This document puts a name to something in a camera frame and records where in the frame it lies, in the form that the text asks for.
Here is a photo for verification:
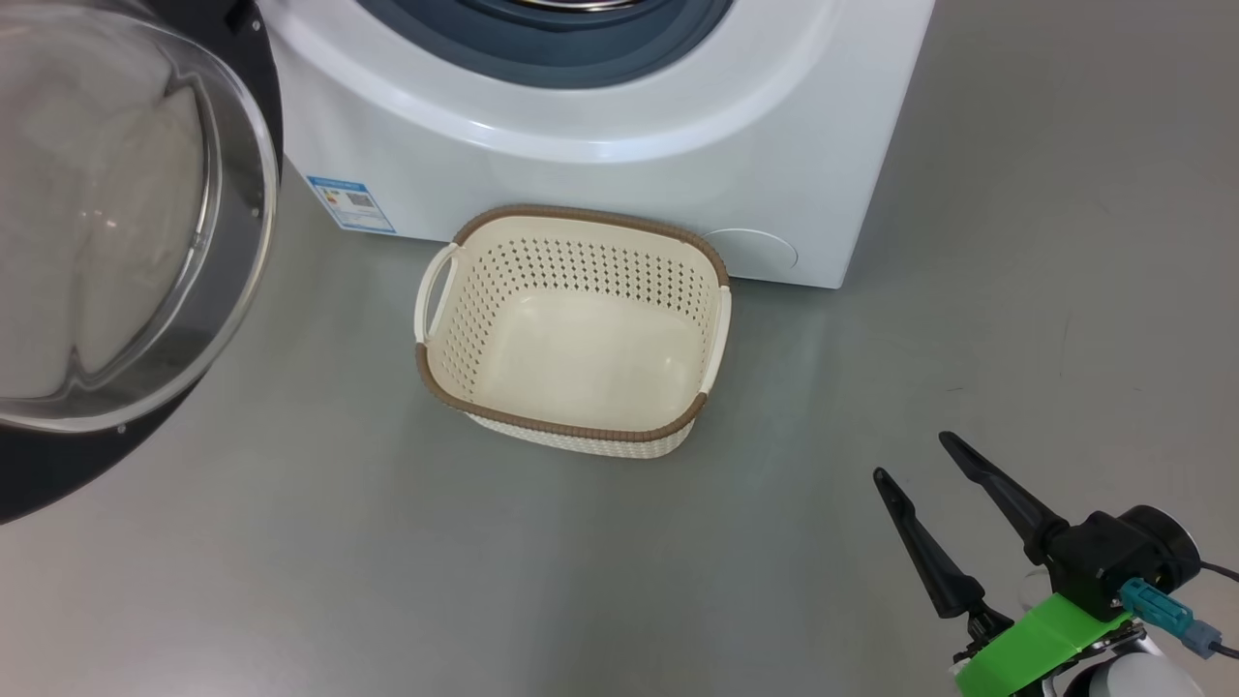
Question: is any blue energy label sticker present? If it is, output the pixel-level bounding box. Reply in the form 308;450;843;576
306;175;397;234

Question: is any cream perforated basket brown rim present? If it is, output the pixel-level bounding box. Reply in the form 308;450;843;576
414;204;733;459

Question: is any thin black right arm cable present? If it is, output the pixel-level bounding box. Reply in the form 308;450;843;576
1196;558;1239;661

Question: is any round white filter cover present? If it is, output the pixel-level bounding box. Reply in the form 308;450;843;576
702;228;800;284

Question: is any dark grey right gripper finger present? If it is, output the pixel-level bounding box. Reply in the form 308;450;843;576
938;431;1072;566
873;468;988;621

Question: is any teal right cable connector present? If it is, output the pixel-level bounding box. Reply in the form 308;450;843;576
1119;578;1224;660

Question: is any white front-load washing machine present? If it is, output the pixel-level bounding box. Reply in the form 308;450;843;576
257;0;938;289

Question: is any black round glass washer door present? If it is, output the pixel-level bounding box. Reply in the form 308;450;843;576
0;0;284;524

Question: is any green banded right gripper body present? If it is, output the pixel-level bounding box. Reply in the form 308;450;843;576
953;592;1133;697

